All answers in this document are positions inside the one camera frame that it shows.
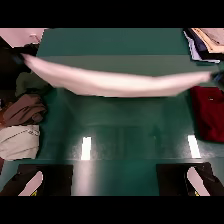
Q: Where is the white T-shirt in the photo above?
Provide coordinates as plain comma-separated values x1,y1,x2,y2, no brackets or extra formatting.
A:
20,53,215,99

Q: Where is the brown garment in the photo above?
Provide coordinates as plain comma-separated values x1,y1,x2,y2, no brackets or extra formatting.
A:
2,93,48,128

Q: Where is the pale green garment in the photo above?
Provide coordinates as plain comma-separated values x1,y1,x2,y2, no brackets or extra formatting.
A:
14,71,53,98

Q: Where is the red garment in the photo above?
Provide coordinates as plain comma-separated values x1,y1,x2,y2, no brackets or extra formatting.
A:
189,85,224,144

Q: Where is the cream garment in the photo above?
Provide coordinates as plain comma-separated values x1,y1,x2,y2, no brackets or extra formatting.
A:
0,124,41,162

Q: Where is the dark blue garment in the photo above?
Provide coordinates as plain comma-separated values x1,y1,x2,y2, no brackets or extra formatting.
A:
184,28,216,56

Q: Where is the beige garment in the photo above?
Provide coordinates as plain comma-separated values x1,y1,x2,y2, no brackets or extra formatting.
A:
192,27,224,54

